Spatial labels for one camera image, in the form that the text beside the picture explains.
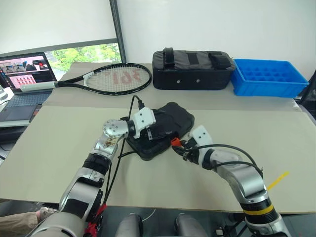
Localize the black metal frame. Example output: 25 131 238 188
294 74 316 125

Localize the red cable clip bundle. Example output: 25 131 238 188
83 203 107 237

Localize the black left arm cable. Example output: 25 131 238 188
105 95 146 207

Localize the yellow tape strip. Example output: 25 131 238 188
267 170 290 191

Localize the grey window frame post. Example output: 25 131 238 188
109 0 127 64

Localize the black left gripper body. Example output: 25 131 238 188
139 110 178 142

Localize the beige clothed person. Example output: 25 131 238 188
0 206 59 226

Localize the black plastic tool case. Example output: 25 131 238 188
125 101 196 161

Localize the dark grey rounded shape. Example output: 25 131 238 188
118 213 144 237
174 213 211 237

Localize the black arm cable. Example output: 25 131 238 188
197 144 264 179
105 95 146 207

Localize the black white tennis racket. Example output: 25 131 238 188
19 63 153 96

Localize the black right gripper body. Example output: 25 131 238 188
182 139 202 164

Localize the blue plastic crate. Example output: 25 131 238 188
231 58 310 98

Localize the open grey laptop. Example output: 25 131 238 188
0 51 59 121

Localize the white side desk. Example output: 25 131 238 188
0 119 31 129

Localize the black grey fabric bag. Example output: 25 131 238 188
152 47 236 91

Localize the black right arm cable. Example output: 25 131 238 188
197 144 264 179

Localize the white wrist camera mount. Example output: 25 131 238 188
191 125 213 149
130 108 157 138

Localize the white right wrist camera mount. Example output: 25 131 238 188
191 125 213 149

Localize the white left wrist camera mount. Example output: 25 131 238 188
130 108 157 138

